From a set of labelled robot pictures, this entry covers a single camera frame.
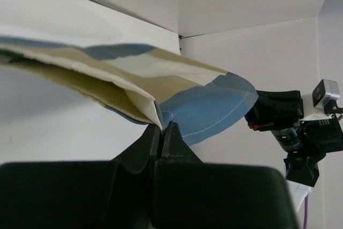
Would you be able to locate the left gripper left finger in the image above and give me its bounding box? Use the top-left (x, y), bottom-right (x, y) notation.
top-left (1, 125), bottom-right (160, 228)

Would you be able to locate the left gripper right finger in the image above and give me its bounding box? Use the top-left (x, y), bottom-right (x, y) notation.
top-left (152, 122), bottom-right (299, 228)

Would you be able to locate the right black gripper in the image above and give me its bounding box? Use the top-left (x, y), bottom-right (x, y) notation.
top-left (245, 91), bottom-right (342, 187)

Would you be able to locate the blue beige checked placemat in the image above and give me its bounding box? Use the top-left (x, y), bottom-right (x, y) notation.
top-left (1, 36), bottom-right (258, 145)

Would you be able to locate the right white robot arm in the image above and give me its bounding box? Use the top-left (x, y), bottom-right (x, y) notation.
top-left (245, 91), bottom-right (342, 209)

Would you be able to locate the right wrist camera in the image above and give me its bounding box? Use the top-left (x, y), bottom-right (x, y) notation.
top-left (301, 79), bottom-right (342, 121)

